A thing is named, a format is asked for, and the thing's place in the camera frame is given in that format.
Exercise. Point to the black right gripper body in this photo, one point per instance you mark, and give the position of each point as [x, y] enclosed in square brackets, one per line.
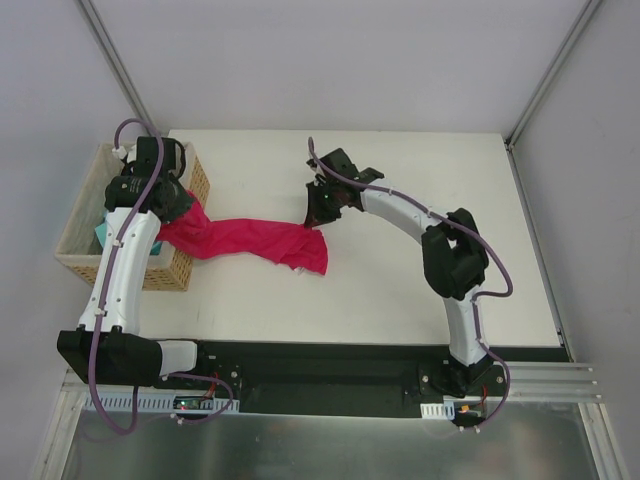
[323, 208]

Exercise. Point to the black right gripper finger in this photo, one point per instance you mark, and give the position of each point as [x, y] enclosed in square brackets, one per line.
[314, 211]
[325, 216]

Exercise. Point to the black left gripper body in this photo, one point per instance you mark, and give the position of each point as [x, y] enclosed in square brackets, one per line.
[176, 201]

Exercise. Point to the pink t shirt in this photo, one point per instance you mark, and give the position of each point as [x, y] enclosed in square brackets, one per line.
[281, 243]

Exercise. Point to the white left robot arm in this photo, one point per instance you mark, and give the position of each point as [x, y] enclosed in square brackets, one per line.
[129, 194]

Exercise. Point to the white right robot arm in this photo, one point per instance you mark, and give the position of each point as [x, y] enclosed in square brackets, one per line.
[454, 261]

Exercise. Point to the teal t shirt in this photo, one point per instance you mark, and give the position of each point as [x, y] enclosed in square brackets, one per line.
[102, 230]

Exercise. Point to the wicker laundry basket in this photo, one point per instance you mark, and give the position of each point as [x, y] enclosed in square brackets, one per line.
[170, 270]

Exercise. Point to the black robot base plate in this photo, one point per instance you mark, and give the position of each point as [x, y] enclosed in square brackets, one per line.
[342, 380]

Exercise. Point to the left aluminium frame post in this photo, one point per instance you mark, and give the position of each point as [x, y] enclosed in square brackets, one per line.
[106, 45]

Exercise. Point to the aluminium frame post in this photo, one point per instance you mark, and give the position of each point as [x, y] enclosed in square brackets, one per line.
[577, 30]
[106, 45]

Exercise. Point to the right aluminium frame post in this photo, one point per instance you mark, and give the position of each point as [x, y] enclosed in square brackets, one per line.
[577, 30]

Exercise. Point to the left white cable duct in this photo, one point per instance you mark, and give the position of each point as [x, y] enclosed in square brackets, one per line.
[168, 403]

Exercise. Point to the white cable duct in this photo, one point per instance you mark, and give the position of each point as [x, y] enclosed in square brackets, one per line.
[168, 403]
[438, 411]

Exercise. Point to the right white cable duct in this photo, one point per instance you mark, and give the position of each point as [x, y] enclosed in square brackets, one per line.
[438, 411]

